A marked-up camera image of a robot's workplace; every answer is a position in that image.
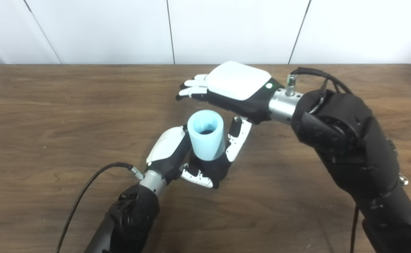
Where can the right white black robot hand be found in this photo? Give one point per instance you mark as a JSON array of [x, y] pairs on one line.
[[237, 80]]

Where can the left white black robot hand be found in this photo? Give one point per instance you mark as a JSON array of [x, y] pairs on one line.
[[166, 144]]

